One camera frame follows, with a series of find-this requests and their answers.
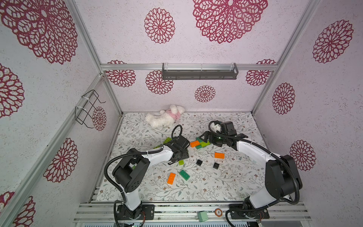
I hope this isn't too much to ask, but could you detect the dark wall shelf rack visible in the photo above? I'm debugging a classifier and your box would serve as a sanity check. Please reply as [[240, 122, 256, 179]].
[[162, 63, 239, 80]]

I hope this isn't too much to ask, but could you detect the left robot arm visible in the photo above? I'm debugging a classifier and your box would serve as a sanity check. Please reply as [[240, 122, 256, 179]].
[[104, 136, 190, 212]]

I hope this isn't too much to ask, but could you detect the green box on rail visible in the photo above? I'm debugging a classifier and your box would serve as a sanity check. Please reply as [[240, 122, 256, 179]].
[[197, 211, 209, 222]]

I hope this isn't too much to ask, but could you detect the orange lego brick bottom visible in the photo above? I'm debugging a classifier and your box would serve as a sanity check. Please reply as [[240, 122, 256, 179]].
[[167, 173, 176, 185]]

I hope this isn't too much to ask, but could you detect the white plush toy pink shirt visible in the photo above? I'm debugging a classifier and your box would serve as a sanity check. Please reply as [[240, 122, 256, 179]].
[[145, 105, 185, 128]]

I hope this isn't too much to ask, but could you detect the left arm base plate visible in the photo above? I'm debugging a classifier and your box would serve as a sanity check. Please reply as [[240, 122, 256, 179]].
[[114, 204, 155, 221]]

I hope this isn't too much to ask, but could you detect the black wire wall basket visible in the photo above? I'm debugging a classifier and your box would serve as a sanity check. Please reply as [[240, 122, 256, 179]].
[[74, 89, 105, 129]]

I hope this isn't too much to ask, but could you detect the black lego block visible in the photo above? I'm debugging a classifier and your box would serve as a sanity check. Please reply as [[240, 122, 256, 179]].
[[196, 159, 203, 166], [213, 163, 219, 170]]

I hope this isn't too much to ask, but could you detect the round orange sticker disc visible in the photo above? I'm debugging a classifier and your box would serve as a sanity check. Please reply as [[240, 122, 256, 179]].
[[214, 208, 223, 217]]

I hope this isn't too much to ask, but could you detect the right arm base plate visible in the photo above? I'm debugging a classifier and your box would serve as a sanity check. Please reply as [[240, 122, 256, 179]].
[[229, 204, 270, 219]]

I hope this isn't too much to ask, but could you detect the dark green lego brick bottom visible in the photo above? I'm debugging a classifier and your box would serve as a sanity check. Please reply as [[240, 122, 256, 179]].
[[179, 170, 190, 181]]

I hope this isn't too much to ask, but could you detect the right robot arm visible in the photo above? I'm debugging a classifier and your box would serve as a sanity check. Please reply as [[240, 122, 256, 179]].
[[199, 121, 303, 211]]

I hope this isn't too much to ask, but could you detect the orange lego brick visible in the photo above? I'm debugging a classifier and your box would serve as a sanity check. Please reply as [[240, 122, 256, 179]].
[[214, 152, 225, 159], [190, 141, 200, 148], [167, 173, 176, 185]]

